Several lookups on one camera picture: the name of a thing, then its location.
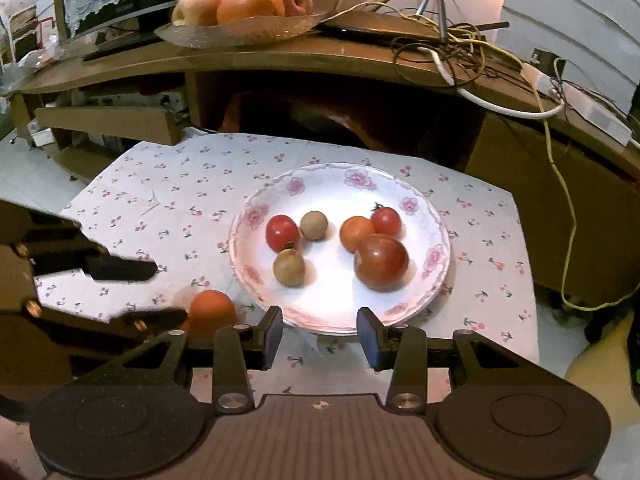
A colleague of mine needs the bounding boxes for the white power strip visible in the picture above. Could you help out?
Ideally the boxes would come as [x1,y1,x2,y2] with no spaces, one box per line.
[565,89,635,147]

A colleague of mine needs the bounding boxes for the clear plastic wrappers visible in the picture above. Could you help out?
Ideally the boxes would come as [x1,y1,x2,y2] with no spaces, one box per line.
[0,42,68,96]

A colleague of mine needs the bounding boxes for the large orange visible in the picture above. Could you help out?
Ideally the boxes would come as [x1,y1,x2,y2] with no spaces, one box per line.
[216,0,286,26]

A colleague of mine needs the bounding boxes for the small tangerine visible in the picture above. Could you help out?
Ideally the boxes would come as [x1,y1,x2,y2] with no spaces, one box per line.
[181,289,238,338]
[340,215,377,254]

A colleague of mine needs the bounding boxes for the pale yellow rounded object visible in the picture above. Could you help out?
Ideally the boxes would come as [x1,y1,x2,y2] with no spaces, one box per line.
[565,310,640,411]

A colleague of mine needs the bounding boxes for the small red tomato with stem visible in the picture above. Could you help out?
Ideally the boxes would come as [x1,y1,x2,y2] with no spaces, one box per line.
[369,202,404,241]

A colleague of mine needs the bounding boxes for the thick white cable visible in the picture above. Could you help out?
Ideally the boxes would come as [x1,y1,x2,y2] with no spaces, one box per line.
[431,52,566,120]

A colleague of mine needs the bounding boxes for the yellow cable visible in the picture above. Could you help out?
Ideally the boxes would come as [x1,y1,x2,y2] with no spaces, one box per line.
[530,55,640,311]

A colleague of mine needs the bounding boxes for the brown longan with stem nub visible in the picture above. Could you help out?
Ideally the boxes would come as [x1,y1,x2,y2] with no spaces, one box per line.
[273,245,306,288]

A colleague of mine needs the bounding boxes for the cherry print tablecloth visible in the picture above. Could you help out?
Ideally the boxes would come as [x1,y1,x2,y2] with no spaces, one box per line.
[35,127,542,401]

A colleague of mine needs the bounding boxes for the wooden pull-out shelf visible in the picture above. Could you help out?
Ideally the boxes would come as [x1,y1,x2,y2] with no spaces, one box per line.
[35,106,182,147]

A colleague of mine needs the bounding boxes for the white floral plate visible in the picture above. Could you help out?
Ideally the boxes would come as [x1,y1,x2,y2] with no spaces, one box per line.
[228,162,451,337]

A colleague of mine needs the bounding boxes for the tangle of thin cables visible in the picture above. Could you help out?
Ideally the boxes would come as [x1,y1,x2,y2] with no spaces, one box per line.
[390,2,526,86]

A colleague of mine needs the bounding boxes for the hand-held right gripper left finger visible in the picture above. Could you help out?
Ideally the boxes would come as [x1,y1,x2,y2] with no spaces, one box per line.
[75,305,284,415]

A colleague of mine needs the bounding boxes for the large dark red tomato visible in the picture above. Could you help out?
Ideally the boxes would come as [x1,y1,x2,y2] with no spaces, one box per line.
[354,233,410,292]

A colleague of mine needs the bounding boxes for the white power adapter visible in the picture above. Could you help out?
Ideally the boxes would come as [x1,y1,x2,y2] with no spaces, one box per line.
[522,62,566,103]

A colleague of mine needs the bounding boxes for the leaf-shaped glass fruit dish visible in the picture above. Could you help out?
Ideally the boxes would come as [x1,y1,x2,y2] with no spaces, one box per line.
[154,9,328,50]

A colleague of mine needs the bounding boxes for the black router with antennas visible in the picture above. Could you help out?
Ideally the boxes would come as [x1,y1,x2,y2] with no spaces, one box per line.
[315,0,511,47]

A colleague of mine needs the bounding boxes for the yellow-red apple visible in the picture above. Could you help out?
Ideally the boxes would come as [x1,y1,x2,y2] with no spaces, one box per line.
[171,0,226,27]

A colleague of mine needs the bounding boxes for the wooden TV stand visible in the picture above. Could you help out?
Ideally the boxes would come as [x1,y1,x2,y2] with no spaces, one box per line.
[0,20,640,306]

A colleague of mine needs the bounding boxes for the round brown longan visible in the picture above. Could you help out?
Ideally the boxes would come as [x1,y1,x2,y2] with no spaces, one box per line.
[300,210,329,242]

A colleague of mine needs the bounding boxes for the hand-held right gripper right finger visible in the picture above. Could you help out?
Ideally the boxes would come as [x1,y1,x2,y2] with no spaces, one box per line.
[356,306,563,412]

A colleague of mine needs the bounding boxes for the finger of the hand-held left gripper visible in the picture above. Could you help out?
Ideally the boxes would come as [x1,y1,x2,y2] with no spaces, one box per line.
[0,200,162,281]
[37,305,188,346]

